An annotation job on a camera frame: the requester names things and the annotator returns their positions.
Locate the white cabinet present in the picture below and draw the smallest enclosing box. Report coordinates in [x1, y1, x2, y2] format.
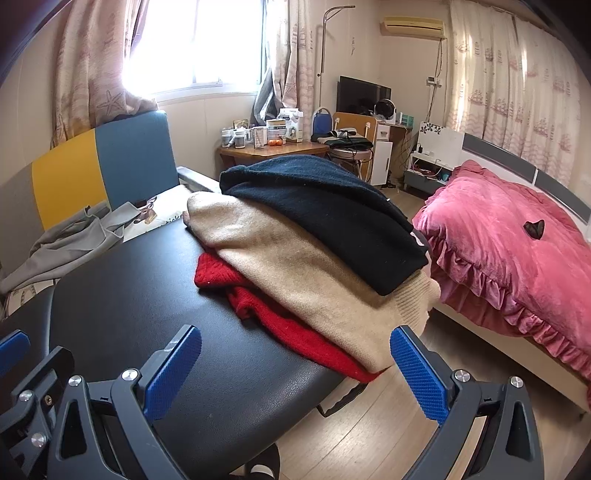
[369, 121, 394, 188]

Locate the grey hanging cloth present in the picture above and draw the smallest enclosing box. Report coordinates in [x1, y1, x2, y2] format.
[253, 68, 283, 126]

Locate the black padded table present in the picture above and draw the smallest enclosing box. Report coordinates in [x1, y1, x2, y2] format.
[0, 220, 370, 480]

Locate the black sweater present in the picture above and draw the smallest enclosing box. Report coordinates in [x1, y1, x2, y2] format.
[219, 154, 430, 297]

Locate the bright window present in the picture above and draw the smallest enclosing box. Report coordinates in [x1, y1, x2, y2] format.
[124, 0, 278, 95]

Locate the deer print cushion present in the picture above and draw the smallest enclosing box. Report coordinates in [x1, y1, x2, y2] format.
[122, 185, 204, 243]

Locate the starfish print curtain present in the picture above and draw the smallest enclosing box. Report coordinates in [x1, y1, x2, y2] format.
[51, 0, 160, 148]

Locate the wooden desk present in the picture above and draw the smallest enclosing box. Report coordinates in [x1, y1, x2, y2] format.
[218, 141, 331, 178]

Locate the narrow ship print curtain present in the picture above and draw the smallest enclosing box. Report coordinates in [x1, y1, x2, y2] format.
[265, 0, 324, 144]

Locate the pink ruffled quilt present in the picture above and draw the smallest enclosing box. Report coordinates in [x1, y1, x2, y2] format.
[411, 159, 591, 393]

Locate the wooden chair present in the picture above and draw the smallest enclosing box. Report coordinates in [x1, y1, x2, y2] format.
[332, 112, 378, 185]

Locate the geometric print cushion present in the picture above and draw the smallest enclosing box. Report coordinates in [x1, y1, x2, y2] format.
[0, 277, 63, 319]

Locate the black television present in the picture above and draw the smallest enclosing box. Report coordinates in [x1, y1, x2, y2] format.
[336, 76, 392, 116]

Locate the metal pole stand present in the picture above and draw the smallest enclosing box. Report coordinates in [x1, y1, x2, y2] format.
[318, 6, 356, 112]

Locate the red sweater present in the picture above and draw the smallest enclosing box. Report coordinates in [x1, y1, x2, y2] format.
[194, 253, 384, 385]

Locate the wide ship print curtain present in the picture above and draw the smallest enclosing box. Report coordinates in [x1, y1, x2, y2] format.
[448, 0, 591, 195]

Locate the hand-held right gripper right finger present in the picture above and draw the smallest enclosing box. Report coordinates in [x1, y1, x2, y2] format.
[390, 324, 546, 480]

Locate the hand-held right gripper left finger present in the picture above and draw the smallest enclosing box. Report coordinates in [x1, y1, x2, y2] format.
[48, 324, 204, 480]

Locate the beige sweater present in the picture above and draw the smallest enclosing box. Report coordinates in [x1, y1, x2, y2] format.
[185, 190, 441, 374]

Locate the blue chair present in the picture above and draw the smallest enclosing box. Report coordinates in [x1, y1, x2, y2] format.
[310, 107, 334, 139]

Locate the grey yellow blue sofa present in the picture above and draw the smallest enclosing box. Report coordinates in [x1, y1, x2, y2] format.
[0, 110, 220, 296]

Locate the round metal stool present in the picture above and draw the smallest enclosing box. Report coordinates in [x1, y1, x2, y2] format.
[327, 145, 374, 182]

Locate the white air conditioner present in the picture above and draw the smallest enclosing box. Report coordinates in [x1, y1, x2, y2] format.
[379, 17, 448, 38]

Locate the white flower decal nightstand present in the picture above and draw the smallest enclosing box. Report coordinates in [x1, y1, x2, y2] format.
[404, 120, 465, 191]

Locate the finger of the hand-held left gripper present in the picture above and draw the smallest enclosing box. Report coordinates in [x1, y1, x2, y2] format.
[7, 345, 75, 468]
[0, 329, 31, 370]

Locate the dark clothes pile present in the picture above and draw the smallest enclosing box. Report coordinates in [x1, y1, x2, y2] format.
[310, 130, 374, 149]

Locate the grey blanket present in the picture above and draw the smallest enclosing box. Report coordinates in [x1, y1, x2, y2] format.
[0, 200, 153, 296]

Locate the group of jars and boxes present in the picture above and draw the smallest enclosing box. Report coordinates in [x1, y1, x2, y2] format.
[221, 108, 305, 149]

